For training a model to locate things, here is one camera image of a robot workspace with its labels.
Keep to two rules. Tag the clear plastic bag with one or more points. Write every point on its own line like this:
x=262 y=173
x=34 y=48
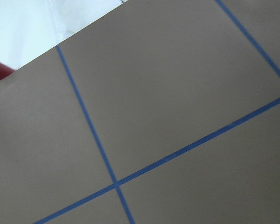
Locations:
x=70 y=16

